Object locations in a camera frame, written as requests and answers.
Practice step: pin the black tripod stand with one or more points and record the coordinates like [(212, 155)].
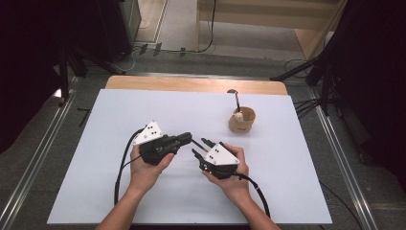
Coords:
[(64, 73), (325, 89)]

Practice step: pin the dark curtain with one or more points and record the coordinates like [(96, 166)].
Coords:
[(28, 64), (376, 80)]

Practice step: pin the wooden pen holder cup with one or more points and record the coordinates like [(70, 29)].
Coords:
[(241, 125)]

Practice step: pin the person's right hand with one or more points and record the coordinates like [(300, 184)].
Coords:
[(234, 185)]

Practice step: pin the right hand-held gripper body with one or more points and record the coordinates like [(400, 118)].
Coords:
[(220, 163)]

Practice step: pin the wooden table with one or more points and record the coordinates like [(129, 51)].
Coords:
[(191, 84)]

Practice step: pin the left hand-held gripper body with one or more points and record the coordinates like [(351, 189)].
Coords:
[(158, 149)]

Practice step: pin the light wooden furniture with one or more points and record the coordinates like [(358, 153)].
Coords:
[(268, 14)]

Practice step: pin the small white figurine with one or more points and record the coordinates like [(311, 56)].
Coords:
[(238, 116)]

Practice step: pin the dark grey cabinet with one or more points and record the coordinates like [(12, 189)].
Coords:
[(129, 25)]

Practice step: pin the white board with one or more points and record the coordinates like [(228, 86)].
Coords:
[(191, 198)]

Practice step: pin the metal floor rail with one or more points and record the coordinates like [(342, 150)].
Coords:
[(38, 159), (344, 159)]

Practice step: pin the person's left hand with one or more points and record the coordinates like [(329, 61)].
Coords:
[(146, 174)]

